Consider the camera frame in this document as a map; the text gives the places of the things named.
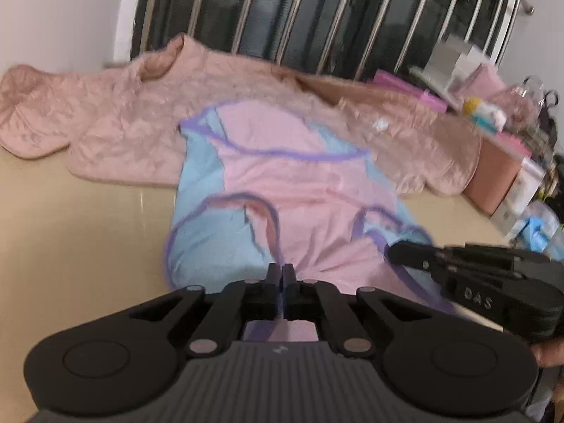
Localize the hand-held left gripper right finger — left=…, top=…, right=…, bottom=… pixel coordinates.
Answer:
left=284, top=263, right=435, bottom=359

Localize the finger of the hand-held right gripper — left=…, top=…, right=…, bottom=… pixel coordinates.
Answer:
left=385, top=240, right=525, bottom=281
left=443, top=242, right=549, bottom=266

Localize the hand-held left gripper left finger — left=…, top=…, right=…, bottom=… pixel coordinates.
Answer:
left=128, top=263, right=283, bottom=359

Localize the pink and blue t-shirt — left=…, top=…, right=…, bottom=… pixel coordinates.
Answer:
left=163, top=100, right=459, bottom=344

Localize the person's right hand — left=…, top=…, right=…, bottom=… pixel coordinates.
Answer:
left=531, top=338, right=564, bottom=369

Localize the blue plastic packet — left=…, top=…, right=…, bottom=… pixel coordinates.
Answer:
left=513, top=214, right=564, bottom=262

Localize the white carton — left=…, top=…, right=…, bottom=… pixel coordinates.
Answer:
left=490, top=158, right=548, bottom=236

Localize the pink storage box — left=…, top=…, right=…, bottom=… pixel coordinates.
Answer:
left=462, top=131, right=535, bottom=217

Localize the white and yellow plush toy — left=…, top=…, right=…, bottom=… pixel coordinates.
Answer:
left=462, top=96, right=508, bottom=132

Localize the dark bag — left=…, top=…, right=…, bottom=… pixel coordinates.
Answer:
left=534, top=89, right=561, bottom=142

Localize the clear bag with pink contents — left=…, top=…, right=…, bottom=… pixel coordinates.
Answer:
left=492, top=76, right=548, bottom=134

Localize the pink flat case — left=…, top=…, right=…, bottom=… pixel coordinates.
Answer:
left=372, top=69, right=451, bottom=114

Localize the pink pouch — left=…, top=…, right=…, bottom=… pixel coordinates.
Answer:
left=458, top=64, right=508, bottom=103

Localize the white cardboard box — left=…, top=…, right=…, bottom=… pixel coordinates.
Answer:
left=429, top=36, right=468, bottom=91
left=457, top=45, right=491, bottom=81

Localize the pink quilted jacket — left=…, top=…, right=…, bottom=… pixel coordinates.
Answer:
left=0, top=33, right=482, bottom=199

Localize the metal window grille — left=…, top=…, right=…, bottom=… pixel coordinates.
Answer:
left=130, top=0, right=537, bottom=85

